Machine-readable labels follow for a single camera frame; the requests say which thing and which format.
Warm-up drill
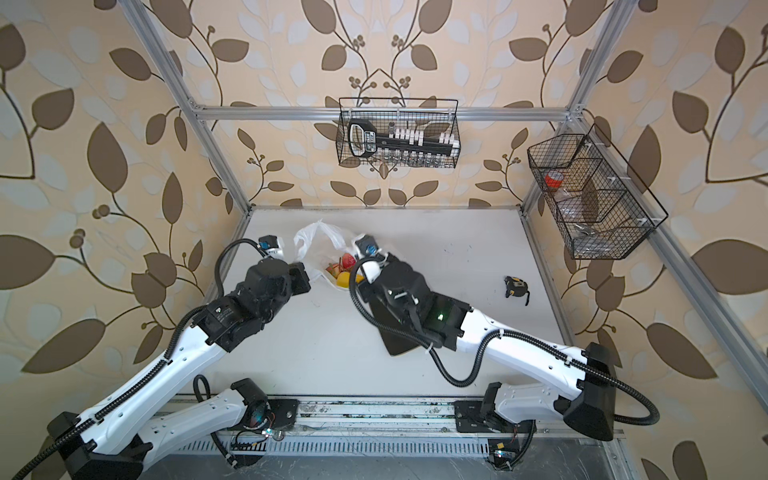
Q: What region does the white plastic bag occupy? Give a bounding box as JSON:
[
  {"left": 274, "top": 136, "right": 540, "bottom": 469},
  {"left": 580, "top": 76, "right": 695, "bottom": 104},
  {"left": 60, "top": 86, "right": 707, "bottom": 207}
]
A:
[{"left": 293, "top": 220, "right": 364, "bottom": 291}]

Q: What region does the yellow fruit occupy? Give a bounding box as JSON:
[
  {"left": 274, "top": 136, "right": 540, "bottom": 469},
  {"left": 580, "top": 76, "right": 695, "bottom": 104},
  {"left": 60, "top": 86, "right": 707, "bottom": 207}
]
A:
[{"left": 336, "top": 271, "right": 364, "bottom": 289}]

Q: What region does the red strawberry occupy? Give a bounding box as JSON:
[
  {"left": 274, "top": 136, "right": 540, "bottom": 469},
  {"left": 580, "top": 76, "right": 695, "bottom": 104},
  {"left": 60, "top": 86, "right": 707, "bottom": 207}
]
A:
[{"left": 339, "top": 253, "right": 356, "bottom": 272}]

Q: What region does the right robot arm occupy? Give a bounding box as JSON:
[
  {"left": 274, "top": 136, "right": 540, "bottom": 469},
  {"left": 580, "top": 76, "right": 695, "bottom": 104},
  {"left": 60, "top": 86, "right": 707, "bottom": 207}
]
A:
[{"left": 349, "top": 253, "right": 660, "bottom": 441}]

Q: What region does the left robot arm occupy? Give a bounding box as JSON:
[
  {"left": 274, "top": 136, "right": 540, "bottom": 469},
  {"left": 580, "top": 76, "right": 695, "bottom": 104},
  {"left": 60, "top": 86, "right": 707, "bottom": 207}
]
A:
[{"left": 15, "top": 235, "right": 311, "bottom": 479}]

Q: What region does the black tray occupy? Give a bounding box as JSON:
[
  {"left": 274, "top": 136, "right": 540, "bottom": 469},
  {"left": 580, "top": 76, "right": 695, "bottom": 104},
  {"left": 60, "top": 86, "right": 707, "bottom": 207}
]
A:
[{"left": 369, "top": 297, "right": 434, "bottom": 357}]

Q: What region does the black yellow tape measure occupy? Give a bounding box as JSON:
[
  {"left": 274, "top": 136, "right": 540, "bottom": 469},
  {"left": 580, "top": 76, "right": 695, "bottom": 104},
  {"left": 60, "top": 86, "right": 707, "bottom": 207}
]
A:
[{"left": 504, "top": 276, "right": 530, "bottom": 306}]

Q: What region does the black socket tool set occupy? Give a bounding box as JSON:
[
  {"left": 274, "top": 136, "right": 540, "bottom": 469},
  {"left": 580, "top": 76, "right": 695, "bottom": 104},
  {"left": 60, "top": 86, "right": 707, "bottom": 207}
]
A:
[{"left": 346, "top": 119, "right": 461, "bottom": 161}]

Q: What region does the red item in basket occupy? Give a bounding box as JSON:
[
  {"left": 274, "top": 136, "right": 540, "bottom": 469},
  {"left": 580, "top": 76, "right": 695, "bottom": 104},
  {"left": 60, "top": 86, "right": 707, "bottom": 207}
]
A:
[{"left": 544, "top": 170, "right": 564, "bottom": 191}]

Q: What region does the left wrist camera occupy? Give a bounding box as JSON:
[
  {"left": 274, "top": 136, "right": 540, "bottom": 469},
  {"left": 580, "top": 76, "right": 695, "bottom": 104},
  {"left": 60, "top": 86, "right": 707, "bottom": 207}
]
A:
[{"left": 257, "top": 235, "right": 284, "bottom": 259}]

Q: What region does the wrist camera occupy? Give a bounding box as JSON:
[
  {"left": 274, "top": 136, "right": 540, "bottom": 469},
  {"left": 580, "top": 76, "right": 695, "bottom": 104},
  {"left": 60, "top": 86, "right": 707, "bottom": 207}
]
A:
[
  {"left": 257, "top": 235, "right": 284, "bottom": 259},
  {"left": 353, "top": 234, "right": 386, "bottom": 262}
]

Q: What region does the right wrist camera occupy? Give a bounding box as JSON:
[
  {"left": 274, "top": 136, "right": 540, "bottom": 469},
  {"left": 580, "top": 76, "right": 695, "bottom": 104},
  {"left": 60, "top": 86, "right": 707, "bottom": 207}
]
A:
[{"left": 353, "top": 234, "right": 386, "bottom": 262}]

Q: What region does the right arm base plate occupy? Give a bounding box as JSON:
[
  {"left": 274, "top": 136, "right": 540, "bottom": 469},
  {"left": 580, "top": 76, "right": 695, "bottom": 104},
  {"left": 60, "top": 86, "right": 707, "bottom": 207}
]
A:
[{"left": 453, "top": 400, "right": 537, "bottom": 434}]

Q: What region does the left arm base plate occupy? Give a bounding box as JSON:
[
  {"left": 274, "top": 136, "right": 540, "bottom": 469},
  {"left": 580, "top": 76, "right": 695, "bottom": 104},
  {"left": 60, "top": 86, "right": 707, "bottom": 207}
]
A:
[{"left": 231, "top": 398, "right": 299, "bottom": 432}]

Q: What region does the rear black wire basket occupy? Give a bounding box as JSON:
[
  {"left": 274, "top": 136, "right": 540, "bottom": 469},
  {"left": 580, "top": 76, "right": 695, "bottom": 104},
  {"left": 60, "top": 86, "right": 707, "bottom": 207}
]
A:
[{"left": 335, "top": 96, "right": 462, "bottom": 169}]

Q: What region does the side black wire basket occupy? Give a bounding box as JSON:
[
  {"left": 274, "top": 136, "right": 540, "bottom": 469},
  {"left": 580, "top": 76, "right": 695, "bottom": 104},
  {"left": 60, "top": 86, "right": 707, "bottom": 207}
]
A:
[{"left": 527, "top": 125, "right": 668, "bottom": 260}]

